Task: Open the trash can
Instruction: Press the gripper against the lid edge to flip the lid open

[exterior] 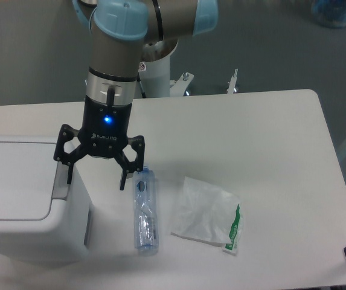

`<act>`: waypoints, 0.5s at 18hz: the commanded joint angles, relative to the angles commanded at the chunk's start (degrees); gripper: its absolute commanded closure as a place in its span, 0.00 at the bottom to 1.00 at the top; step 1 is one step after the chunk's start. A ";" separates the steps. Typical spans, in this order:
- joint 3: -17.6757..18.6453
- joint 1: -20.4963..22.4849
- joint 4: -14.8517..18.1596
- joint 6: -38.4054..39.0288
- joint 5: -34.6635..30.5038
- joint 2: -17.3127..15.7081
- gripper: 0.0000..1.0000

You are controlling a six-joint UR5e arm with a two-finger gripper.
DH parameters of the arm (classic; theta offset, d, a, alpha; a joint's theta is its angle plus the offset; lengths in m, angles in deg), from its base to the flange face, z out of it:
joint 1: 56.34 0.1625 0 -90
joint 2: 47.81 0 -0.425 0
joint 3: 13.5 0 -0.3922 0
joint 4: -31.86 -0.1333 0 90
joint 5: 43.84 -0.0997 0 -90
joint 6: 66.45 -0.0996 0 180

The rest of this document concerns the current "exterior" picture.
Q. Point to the white pedestal base frame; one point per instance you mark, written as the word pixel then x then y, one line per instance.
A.
pixel 181 84

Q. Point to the clear green plastic bag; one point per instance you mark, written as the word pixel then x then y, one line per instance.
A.
pixel 209 214

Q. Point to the white trash can body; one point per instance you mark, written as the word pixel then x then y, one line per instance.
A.
pixel 62 236

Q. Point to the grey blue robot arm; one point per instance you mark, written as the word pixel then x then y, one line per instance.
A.
pixel 120 30

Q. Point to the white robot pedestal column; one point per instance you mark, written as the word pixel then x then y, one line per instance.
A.
pixel 154 78

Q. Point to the blue plastic bag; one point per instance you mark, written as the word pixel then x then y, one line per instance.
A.
pixel 331 14

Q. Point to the clear plastic water bottle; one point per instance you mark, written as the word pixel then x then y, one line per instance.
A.
pixel 146 236

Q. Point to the white trash can lid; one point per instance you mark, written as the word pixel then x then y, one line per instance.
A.
pixel 27 175

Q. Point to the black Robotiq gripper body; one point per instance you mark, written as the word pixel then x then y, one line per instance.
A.
pixel 104 130

